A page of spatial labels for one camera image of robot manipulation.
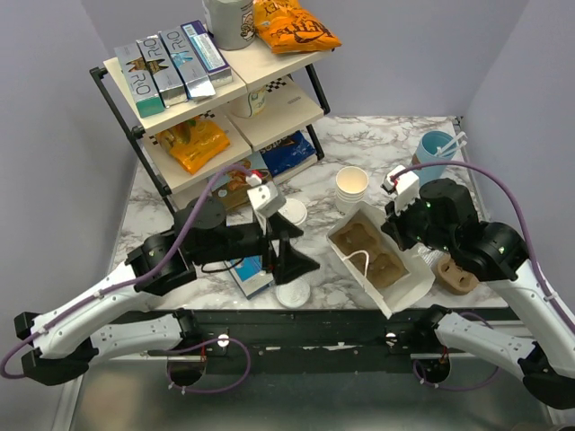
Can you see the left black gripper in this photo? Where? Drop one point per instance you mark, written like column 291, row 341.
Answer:
column 290, row 264

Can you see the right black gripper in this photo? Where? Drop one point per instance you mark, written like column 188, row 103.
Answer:
column 393, row 224

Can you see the single white lid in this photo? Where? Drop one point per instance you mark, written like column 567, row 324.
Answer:
column 294, row 211

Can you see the stack of white lids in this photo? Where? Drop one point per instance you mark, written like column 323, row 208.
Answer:
column 293, row 295

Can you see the light blue paper bag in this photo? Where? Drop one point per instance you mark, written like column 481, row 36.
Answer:
column 405, row 292

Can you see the single brown cup carrier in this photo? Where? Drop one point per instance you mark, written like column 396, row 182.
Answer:
column 360, row 242

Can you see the stack of paper cups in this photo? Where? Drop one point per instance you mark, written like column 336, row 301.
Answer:
column 351, row 185

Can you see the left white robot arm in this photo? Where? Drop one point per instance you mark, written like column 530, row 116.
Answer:
column 117, row 316

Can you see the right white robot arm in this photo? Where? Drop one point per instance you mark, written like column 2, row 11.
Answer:
column 544, row 364

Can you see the blue razor package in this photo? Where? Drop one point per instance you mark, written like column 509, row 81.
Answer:
column 249, row 275

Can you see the brown cardboard cup carrier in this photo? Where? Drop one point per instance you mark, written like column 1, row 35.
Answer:
column 454, row 279

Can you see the blue cup with stirrers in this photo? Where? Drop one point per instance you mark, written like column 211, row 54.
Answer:
column 436, row 146

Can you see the blue chip bag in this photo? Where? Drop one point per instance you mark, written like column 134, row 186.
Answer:
column 287, row 153

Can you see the black and cream shelf rack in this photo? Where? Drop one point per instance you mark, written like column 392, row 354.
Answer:
column 294, row 101

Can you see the yellow snack bag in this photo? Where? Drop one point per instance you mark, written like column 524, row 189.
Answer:
column 193, row 143

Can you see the white bowl on shelf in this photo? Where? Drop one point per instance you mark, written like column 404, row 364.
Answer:
column 249, row 105

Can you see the purple and white box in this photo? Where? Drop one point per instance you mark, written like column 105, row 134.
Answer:
column 215, row 65

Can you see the blue R.O carton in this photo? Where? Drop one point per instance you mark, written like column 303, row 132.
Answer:
column 194, row 76

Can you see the silver R.O carton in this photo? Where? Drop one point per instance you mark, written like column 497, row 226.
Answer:
column 166, row 77

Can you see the teal R.O carton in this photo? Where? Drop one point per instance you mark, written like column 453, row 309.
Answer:
column 140, row 82

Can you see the orange chip bag top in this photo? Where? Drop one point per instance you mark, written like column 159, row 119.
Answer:
column 287, row 27

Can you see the grey printed mug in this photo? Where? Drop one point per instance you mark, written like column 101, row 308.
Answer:
column 230, row 22

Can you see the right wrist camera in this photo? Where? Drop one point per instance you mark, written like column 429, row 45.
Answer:
column 403, row 188

